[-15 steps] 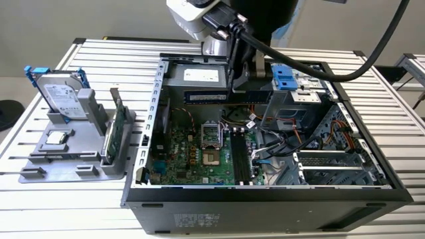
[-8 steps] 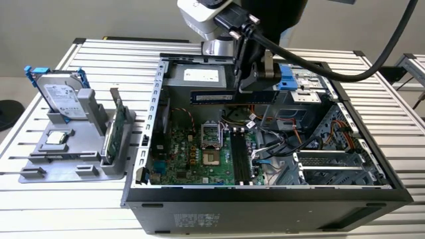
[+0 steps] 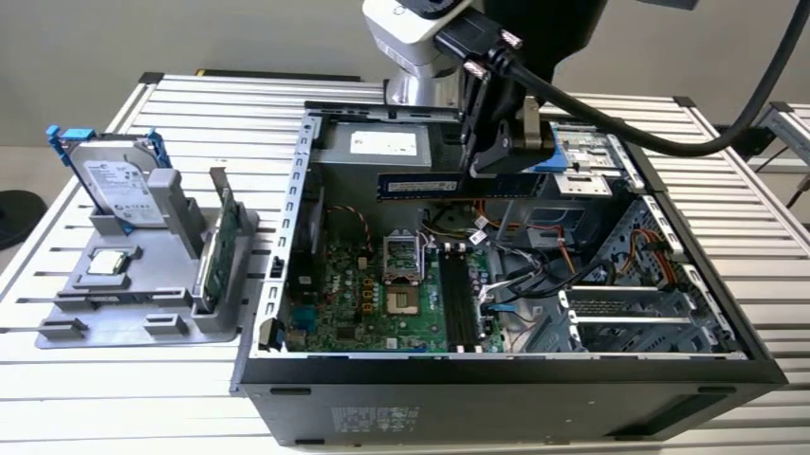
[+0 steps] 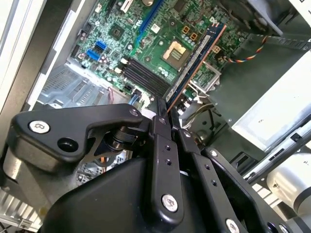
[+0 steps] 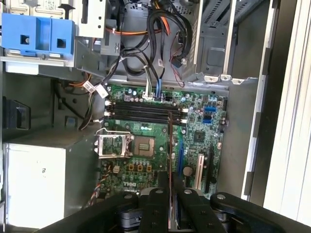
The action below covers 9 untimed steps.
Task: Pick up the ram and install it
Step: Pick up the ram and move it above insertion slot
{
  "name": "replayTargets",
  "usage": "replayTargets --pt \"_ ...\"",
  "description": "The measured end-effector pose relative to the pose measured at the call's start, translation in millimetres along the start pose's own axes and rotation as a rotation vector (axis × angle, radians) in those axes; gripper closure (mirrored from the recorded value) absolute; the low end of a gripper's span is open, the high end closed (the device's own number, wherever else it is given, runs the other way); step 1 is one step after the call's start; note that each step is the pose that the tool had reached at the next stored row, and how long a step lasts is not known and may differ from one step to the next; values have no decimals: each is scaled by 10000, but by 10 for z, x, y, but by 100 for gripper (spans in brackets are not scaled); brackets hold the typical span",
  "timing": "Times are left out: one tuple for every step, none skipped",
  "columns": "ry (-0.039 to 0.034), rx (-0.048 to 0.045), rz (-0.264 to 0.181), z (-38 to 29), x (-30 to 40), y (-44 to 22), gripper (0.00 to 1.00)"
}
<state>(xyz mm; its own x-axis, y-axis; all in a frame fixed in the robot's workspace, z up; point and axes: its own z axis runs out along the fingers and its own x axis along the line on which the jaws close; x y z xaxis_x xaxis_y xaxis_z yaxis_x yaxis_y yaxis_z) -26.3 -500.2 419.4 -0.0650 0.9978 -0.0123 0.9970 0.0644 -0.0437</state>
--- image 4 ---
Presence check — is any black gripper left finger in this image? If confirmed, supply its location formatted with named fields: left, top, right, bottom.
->
left=7, top=97, right=185, bottom=226

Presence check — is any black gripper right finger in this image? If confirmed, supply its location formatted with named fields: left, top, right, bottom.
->
left=169, top=110, right=292, bottom=233

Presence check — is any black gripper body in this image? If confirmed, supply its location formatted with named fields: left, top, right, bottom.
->
left=41, top=157, right=219, bottom=233

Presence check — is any blue RAM stick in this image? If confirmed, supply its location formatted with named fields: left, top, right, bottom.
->
left=165, top=23, right=228, bottom=112

